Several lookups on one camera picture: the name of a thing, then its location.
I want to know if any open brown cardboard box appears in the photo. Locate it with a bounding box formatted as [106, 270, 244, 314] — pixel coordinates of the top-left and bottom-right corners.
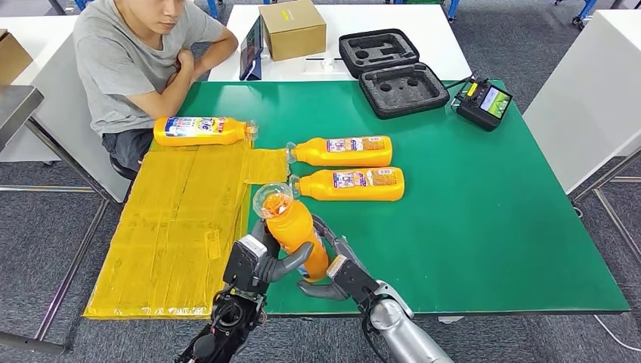
[0, 27, 34, 86]

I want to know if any white table with box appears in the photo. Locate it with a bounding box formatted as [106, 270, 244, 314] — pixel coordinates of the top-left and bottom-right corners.
[208, 4, 472, 82]

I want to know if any grey metal table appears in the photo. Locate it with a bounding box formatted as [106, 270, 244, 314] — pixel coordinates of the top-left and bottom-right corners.
[0, 84, 112, 355]

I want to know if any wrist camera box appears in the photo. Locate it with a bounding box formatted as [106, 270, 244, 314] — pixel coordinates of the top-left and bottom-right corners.
[326, 253, 382, 308]
[222, 234, 271, 296]

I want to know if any person's right hand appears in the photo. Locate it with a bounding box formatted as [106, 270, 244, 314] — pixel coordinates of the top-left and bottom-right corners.
[175, 48, 197, 72]

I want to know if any person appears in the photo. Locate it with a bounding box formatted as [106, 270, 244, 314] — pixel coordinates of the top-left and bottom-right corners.
[72, 0, 240, 174]

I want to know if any dark tablet with stand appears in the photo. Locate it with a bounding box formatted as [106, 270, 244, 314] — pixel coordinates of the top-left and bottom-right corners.
[238, 14, 265, 82]

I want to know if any black stool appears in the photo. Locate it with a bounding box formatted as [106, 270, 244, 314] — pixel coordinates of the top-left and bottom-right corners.
[110, 155, 137, 182]

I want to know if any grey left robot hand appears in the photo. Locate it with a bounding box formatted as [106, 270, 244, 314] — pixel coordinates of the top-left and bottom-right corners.
[250, 219, 315, 297]

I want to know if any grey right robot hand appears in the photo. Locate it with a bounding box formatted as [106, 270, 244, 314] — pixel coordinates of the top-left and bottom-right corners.
[298, 214, 369, 303]

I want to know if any white side table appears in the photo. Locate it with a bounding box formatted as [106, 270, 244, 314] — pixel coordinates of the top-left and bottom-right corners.
[0, 14, 130, 203]

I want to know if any white floor cable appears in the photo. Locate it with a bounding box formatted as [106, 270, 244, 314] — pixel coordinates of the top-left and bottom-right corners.
[593, 314, 641, 353]

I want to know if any black remote controller with screen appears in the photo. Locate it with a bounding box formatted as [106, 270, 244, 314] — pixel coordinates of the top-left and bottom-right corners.
[451, 73, 514, 133]

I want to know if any closed brown cardboard box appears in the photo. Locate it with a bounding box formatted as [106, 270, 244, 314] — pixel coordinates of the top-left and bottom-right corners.
[258, 0, 327, 62]

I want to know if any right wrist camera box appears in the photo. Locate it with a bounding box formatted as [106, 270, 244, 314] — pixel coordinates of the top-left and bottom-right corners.
[326, 253, 382, 308]

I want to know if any yellow taped cardboard mat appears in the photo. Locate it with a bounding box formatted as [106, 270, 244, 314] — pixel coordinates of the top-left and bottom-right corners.
[82, 138, 290, 320]

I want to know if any white table with metal legs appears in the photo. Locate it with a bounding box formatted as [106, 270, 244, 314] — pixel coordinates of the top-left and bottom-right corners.
[522, 8, 641, 265]

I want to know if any orange detergent bottle clear cap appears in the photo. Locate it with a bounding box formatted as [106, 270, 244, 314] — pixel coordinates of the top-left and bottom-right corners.
[153, 116, 259, 147]
[252, 182, 330, 284]
[285, 135, 394, 169]
[287, 166, 406, 203]

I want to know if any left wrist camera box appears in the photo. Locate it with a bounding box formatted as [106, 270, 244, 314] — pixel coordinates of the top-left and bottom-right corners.
[222, 234, 271, 296]

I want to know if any open black foam case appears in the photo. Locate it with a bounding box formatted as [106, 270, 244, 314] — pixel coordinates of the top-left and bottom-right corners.
[338, 27, 451, 121]

